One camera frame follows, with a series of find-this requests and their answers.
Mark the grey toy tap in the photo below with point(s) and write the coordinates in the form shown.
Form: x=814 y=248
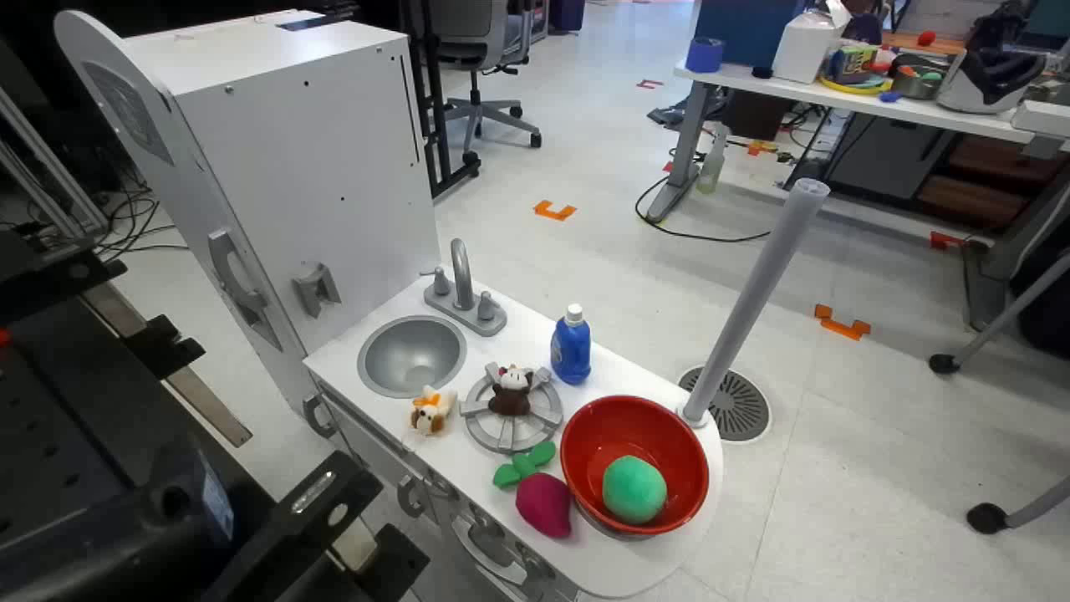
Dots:
x=461 y=271

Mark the blue bottle white cap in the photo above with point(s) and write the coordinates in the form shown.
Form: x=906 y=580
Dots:
x=571 y=351

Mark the brown white plush monkey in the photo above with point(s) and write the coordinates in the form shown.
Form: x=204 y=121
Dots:
x=508 y=389

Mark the grey toy stove burner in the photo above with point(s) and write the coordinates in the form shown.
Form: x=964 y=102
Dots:
x=536 y=426

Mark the grey toy sink basin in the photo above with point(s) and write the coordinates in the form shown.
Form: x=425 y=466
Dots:
x=404 y=355

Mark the red bowl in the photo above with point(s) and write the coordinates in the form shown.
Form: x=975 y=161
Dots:
x=624 y=430

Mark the magenta toy vegetable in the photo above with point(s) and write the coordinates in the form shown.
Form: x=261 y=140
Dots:
x=546 y=506

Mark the green ball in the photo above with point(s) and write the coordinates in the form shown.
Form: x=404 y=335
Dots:
x=632 y=491

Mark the black metal rack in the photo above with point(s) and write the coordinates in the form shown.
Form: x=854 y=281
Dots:
x=430 y=112

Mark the grey pole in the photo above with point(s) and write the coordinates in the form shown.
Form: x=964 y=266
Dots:
x=757 y=296

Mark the grey cabinet latch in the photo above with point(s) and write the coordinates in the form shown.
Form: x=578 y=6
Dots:
x=314 y=288

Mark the round floor drain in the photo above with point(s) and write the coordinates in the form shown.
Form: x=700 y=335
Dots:
x=739 y=405

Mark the grey office chair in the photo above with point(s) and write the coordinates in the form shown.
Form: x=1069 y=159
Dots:
x=472 y=46

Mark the white toy kitchen unit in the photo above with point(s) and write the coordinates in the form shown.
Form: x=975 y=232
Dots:
x=313 y=145

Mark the blue cup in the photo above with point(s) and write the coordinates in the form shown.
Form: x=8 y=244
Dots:
x=704 y=56

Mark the white table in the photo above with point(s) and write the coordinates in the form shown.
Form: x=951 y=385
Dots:
x=780 y=87

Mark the white box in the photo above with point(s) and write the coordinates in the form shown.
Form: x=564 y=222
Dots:
x=802 y=49

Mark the colourful toy pile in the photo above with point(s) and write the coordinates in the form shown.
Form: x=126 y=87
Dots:
x=857 y=69

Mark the brown wooden drawers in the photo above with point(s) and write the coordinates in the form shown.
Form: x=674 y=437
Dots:
x=986 y=184

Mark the black robot stand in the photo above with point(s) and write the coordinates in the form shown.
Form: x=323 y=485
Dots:
x=100 y=471

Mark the black tripod leg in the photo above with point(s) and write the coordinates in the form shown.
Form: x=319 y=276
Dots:
x=1003 y=318
x=990 y=518

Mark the black white appliance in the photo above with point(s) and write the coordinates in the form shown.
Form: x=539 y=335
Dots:
x=986 y=79

